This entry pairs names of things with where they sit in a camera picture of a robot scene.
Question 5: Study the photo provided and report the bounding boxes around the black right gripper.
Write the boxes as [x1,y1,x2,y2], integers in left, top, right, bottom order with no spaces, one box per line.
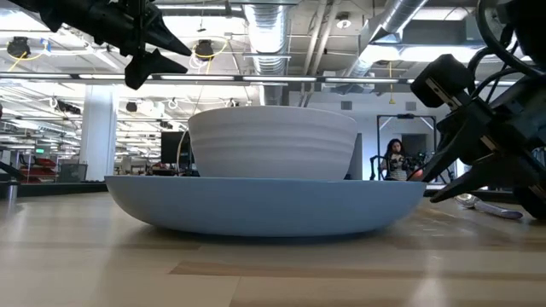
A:
[419,75,546,219]

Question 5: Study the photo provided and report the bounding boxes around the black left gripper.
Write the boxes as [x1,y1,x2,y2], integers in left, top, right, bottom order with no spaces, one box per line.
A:
[42,0,194,91]

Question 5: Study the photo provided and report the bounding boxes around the spoon with purple handle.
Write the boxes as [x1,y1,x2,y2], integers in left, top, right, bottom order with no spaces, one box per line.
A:
[454,194,525,221]

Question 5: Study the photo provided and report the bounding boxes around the white ribbed bowl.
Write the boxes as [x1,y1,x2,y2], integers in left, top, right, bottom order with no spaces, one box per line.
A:
[187,105,359,182]

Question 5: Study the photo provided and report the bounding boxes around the blue shallow plate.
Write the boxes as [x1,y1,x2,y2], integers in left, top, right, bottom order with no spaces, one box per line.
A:
[104,175,428,238]

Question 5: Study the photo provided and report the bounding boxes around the person seated at robot station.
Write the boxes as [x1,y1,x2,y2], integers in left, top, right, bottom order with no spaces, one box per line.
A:
[380,138,411,182]

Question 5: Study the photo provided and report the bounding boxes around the black computer monitor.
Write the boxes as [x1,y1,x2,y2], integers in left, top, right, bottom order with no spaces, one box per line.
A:
[160,130,194,165]

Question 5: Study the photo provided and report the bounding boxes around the white building column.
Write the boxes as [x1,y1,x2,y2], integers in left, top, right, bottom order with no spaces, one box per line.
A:
[79,84,120,182]

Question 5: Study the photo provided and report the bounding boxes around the grey door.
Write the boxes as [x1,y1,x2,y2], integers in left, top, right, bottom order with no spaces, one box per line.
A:
[349,132,364,181]

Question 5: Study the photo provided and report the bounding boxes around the long ceiling light strip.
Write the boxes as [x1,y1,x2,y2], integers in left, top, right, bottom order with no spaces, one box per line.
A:
[0,72,427,87]

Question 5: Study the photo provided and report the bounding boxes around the grey mesh bin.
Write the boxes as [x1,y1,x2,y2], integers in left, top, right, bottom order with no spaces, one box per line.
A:
[57,163,89,184]

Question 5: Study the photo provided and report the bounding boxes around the red storage bins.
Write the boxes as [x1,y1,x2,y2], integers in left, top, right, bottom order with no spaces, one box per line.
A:
[19,155,59,182]

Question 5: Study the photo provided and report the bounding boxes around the grey metal cylinder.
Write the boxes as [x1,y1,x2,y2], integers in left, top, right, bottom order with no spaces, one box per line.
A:
[0,181,19,202]

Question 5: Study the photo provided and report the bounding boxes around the black ceiling cord reel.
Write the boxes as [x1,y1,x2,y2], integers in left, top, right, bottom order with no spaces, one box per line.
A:
[6,36,32,59]
[195,38,216,61]

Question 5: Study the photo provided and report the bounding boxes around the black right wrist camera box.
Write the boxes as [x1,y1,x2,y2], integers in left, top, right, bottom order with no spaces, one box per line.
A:
[409,53,476,110]

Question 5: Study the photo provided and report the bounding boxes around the black metal frame stand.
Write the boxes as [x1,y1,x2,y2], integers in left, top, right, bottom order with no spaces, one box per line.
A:
[375,113,439,181]

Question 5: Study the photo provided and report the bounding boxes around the yellow hanging cord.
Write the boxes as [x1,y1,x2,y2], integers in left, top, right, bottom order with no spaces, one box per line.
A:
[386,61,396,106]

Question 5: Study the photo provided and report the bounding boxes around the silver ribbed ceiling duct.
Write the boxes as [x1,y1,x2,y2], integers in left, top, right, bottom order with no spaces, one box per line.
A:
[241,0,296,78]

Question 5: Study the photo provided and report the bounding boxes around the long black arm cable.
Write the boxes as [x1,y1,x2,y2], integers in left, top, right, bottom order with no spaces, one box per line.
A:
[467,0,546,103]

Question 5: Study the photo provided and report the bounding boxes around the silver slanted ceiling duct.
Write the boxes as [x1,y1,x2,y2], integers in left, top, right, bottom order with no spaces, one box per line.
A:
[340,0,429,78]

